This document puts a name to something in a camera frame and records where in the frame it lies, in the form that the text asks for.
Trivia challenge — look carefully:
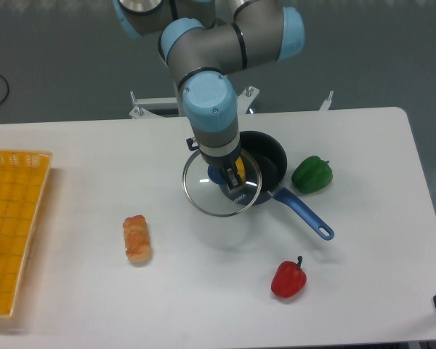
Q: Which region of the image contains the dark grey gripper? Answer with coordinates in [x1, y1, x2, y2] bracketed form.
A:
[199, 145, 242, 192]

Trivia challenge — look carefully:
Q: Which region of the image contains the glass pot lid blue knob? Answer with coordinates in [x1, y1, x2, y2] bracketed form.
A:
[182, 150, 262, 217]

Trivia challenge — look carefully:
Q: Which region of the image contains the dark blue saucepan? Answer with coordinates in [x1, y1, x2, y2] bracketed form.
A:
[238, 131, 334, 241]

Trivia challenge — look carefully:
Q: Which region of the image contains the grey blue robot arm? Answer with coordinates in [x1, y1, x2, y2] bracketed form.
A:
[113, 1, 305, 189]

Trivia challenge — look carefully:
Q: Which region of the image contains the yellow bell pepper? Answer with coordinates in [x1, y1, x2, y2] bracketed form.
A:
[235, 157, 246, 182]

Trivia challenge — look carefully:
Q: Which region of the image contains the green bell pepper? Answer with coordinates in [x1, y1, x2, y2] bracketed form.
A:
[291, 156, 334, 194]

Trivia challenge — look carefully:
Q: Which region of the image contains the orange bread pastry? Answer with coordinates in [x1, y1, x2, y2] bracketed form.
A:
[123, 214, 153, 263]

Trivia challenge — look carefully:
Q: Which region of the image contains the red bell pepper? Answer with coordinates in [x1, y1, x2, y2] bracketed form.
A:
[270, 256, 307, 298]

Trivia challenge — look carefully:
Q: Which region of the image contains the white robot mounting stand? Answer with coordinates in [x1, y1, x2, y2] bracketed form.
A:
[129, 86, 260, 119]

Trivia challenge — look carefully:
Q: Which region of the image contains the yellow woven basket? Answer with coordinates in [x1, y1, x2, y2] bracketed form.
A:
[0, 149, 52, 318]

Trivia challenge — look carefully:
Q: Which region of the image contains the white table clamp bracket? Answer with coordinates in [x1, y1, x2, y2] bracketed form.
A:
[319, 90, 334, 111]

